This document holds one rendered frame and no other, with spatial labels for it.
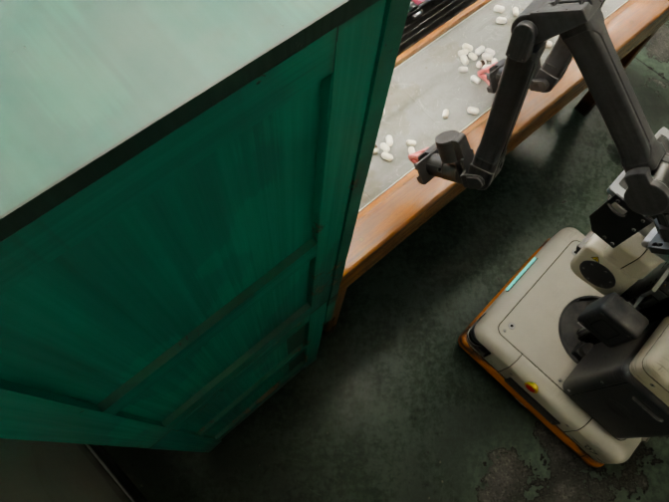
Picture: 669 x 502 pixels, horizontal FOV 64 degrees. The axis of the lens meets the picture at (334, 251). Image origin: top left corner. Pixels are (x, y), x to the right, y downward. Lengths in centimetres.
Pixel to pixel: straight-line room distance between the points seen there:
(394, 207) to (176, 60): 115
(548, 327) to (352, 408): 78
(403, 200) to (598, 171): 145
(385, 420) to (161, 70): 184
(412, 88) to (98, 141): 145
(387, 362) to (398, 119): 96
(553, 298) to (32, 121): 189
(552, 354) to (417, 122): 94
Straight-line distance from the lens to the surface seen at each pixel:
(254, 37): 43
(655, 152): 115
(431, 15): 148
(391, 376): 215
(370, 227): 147
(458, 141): 128
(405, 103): 173
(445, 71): 184
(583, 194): 270
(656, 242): 124
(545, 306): 209
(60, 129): 41
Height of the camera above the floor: 210
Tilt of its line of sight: 68 degrees down
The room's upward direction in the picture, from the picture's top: 10 degrees clockwise
